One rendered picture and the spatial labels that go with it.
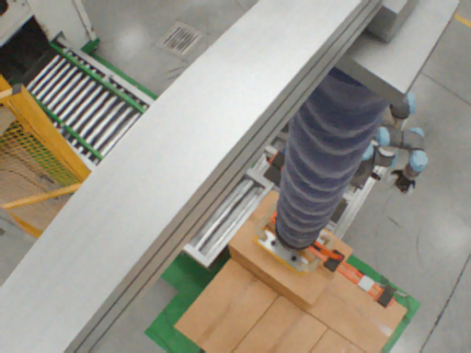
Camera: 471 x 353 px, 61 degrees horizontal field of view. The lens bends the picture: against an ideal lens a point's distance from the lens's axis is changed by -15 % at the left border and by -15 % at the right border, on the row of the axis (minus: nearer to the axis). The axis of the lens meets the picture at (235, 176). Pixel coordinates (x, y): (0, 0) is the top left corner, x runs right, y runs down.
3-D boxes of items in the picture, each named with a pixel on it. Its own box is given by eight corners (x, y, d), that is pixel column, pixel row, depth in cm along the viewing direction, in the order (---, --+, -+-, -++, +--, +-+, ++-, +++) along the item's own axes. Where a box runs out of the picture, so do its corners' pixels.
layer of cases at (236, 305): (183, 328, 314) (173, 325, 277) (267, 226, 340) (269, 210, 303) (311, 418, 284) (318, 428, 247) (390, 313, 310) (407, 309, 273)
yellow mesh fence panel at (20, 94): (49, 250, 353) (-123, 150, 157) (47, 240, 357) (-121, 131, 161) (141, 230, 357) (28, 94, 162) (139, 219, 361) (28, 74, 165)
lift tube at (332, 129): (264, 213, 192) (277, 10, 76) (298, 171, 199) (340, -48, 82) (310, 246, 186) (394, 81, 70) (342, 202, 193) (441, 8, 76)
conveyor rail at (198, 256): (15, 102, 362) (6, 91, 345) (18, 97, 364) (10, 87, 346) (206, 269, 304) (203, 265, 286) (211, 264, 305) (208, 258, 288)
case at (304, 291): (230, 256, 293) (226, 243, 255) (269, 210, 303) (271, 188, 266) (304, 311, 277) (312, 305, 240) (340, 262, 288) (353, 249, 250)
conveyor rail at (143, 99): (63, 51, 379) (56, 39, 362) (66, 48, 381) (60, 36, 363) (266, 197, 321) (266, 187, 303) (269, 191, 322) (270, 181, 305)
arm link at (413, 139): (403, 123, 177) (403, 147, 173) (426, 128, 176) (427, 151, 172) (398, 131, 184) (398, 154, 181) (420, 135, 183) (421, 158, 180)
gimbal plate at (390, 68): (254, 21, 78) (253, 4, 74) (334, -52, 86) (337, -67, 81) (397, 109, 71) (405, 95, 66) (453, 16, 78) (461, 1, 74)
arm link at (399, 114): (368, 153, 252) (389, 82, 209) (392, 157, 250) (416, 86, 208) (369, 170, 244) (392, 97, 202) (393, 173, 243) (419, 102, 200)
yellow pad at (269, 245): (251, 240, 244) (251, 238, 240) (263, 226, 247) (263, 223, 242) (302, 278, 236) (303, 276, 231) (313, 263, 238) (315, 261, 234)
